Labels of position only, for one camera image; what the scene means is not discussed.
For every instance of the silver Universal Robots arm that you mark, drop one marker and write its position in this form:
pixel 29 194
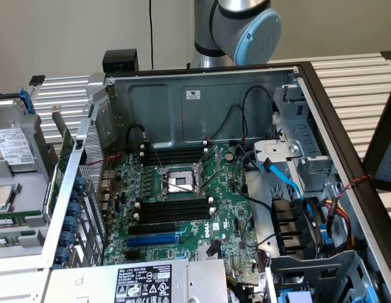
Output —
pixel 214 31

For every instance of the black RAM slot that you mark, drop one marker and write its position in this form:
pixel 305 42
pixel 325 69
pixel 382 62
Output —
pixel 173 204
pixel 183 161
pixel 173 209
pixel 183 157
pixel 183 153
pixel 183 149
pixel 173 218
pixel 173 213

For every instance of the metal socket cover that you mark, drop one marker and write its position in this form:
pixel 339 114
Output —
pixel 211 154

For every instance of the metal socket locking lever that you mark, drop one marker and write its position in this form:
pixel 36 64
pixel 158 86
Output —
pixel 211 180
pixel 157 155

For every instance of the round coin battery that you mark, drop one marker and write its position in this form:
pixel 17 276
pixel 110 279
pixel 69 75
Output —
pixel 229 156

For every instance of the CPU socket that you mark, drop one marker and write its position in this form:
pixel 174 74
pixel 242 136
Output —
pixel 178 181

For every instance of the green Dell motherboard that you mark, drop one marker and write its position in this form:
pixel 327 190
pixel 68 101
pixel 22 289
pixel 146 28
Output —
pixel 227 189

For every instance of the open grey PC case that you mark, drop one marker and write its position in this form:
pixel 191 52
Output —
pixel 246 79

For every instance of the long black expansion slot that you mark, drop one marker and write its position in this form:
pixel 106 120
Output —
pixel 151 229

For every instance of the metal rear port stack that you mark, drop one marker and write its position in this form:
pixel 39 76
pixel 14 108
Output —
pixel 106 189

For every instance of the blue expansion slot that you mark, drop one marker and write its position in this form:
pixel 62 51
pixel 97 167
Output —
pixel 151 242

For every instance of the silver chipset heatsink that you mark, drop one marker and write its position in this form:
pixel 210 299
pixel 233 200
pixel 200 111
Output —
pixel 201 252

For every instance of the grey metal disk bay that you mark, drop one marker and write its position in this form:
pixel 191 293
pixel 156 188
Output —
pixel 309 139

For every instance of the black fan shroud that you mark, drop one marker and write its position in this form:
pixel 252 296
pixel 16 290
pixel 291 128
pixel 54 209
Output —
pixel 290 221

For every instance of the blue slot cover clip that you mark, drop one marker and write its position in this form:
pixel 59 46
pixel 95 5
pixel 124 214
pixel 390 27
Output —
pixel 67 238
pixel 70 223
pixel 75 209
pixel 62 254
pixel 80 183

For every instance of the short black expansion slot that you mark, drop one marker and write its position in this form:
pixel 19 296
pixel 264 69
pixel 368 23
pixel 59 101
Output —
pixel 132 255

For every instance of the black box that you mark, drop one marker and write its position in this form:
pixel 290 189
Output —
pixel 115 60

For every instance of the grey power supply unit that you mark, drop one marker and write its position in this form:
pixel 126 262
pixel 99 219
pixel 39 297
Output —
pixel 198 277

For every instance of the green graphics card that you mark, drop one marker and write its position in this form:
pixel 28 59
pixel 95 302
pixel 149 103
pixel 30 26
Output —
pixel 64 151

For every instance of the blue plastic tab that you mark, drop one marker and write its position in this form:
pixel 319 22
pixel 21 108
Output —
pixel 327 235

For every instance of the grey parts rack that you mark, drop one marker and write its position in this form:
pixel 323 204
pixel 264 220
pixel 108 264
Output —
pixel 28 192

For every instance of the small black table clamp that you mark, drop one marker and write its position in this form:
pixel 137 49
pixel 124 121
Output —
pixel 388 55
pixel 37 80

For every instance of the grey metal drive cage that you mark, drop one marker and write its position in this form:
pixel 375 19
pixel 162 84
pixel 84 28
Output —
pixel 324 268

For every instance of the blue plastic block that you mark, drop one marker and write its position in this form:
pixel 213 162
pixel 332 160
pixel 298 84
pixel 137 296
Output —
pixel 294 297

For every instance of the black framed panel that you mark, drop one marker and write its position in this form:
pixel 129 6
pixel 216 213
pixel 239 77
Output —
pixel 372 151

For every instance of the silver hard disk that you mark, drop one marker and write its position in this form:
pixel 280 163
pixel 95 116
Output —
pixel 12 148

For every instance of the silver CPU chip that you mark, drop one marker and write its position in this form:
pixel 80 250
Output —
pixel 3 197

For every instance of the blue disk bracket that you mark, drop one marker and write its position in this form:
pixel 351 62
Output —
pixel 26 101

